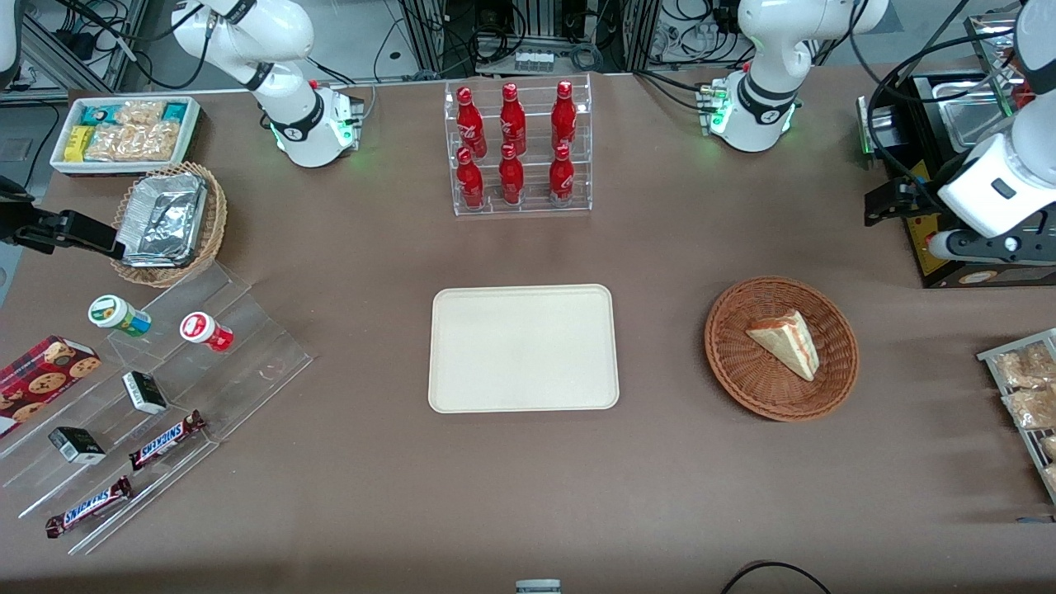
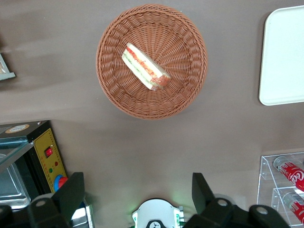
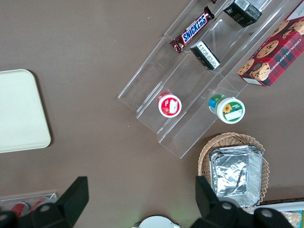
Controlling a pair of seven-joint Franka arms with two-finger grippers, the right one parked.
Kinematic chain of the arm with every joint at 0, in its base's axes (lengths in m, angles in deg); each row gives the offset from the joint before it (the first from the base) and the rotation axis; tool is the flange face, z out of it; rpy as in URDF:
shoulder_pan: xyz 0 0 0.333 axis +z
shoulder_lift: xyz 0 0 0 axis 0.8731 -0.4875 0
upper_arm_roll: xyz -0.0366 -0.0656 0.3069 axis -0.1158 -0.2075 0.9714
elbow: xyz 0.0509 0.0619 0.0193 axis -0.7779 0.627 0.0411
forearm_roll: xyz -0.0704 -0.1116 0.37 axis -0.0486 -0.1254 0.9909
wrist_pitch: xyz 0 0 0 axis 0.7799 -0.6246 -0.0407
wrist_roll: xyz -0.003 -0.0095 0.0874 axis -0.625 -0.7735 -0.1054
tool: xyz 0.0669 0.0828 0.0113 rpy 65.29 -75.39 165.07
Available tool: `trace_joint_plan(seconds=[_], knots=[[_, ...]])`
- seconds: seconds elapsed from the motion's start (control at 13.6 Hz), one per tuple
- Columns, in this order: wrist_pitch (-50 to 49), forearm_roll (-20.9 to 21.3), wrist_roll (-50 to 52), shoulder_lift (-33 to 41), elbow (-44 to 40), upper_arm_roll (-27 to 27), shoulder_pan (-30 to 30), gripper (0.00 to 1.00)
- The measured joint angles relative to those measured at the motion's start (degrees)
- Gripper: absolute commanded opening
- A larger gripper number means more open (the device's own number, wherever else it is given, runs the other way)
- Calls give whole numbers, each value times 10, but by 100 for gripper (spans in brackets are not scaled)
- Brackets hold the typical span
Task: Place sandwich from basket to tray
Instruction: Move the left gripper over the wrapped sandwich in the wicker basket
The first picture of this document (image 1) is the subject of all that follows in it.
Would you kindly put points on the green lid snack cup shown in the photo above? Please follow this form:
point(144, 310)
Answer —
point(111, 312)

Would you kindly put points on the steel food pan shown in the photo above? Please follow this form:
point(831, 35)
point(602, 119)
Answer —
point(969, 115)

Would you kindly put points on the stacked aluminium foil trays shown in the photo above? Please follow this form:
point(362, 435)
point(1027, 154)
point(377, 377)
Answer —
point(165, 219)

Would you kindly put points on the small clear cracker bag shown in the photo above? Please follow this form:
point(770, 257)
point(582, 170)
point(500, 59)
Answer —
point(140, 113)

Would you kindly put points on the tan wicker basket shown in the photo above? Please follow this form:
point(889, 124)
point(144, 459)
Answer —
point(216, 223)

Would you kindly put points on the black hot food warmer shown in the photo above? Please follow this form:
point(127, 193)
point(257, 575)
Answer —
point(912, 107)

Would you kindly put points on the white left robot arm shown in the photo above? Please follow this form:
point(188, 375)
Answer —
point(763, 49)

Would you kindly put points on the large clear cracker bag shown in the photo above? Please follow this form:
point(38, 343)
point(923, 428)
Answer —
point(136, 142)

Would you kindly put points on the yellow snack pack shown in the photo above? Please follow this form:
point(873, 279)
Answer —
point(78, 144)

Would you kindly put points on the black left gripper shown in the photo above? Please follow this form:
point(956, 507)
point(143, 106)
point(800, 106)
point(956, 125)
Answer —
point(907, 200)

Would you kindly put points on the clear bag of pastries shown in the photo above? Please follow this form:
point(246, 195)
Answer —
point(1027, 367)
point(1031, 408)
point(1049, 447)

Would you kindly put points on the brown snickers bar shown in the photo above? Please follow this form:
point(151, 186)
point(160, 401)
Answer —
point(89, 507)
point(165, 441)

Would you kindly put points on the red cola bottle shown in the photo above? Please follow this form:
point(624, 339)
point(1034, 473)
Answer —
point(562, 175)
point(470, 124)
point(470, 181)
point(563, 115)
point(511, 177)
point(512, 120)

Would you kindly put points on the clear acrylic bottle rack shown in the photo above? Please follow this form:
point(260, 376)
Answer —
point(532, 169)

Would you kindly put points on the clear acrylic stepped display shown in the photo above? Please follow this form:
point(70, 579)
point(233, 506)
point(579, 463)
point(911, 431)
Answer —
point(247, 355)

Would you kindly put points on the teal snack pack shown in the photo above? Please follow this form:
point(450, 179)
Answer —
point(176, 111)
point(97, 114)

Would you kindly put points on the small grey box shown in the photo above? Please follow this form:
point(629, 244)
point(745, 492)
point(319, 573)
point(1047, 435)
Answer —
point(538, 587)

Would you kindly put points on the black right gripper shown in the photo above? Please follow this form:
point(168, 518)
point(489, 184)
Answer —
point(25, 227)

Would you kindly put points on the red chocolate cookie box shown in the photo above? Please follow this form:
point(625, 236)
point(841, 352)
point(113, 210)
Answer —
point(41, 379)

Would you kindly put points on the red lid snack cup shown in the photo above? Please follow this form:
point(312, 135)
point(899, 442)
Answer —
point(202, 328)

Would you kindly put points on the triangular sandwich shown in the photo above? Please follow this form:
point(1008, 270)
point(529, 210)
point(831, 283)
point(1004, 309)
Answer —
point(788, 342)

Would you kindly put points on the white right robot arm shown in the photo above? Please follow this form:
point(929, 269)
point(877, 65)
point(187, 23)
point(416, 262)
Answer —
point(297, 124)

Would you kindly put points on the white plastic snack bin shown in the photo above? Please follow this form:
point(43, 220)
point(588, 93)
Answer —
point(194, 132)

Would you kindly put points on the white power strip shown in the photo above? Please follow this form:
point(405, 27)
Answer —
point(535, 61)

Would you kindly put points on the round brown wicker basket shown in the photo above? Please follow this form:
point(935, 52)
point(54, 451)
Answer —
point(742, 371)

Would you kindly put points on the tray of packaged snacks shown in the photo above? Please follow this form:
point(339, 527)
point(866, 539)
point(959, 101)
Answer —
point(990, 356)

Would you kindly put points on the beige plastic tray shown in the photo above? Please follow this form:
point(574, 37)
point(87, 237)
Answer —
point(521, 351)

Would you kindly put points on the small black carton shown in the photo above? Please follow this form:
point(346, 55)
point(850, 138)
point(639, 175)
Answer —
point(76, 445)
point(144, 393)

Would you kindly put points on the aluminium frame rack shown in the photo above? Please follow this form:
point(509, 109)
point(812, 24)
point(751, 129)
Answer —
point(74, 45)

